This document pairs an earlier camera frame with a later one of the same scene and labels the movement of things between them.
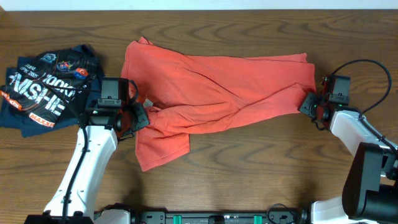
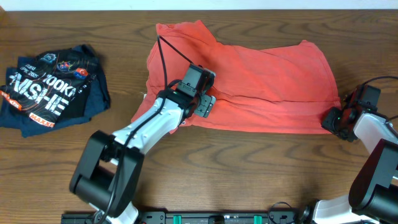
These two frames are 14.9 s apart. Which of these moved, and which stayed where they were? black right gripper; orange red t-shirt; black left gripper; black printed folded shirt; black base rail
Moved: orange red t-shirt; black left gripper; black right gripper
Stayed: black printed folded shirt; black base rail
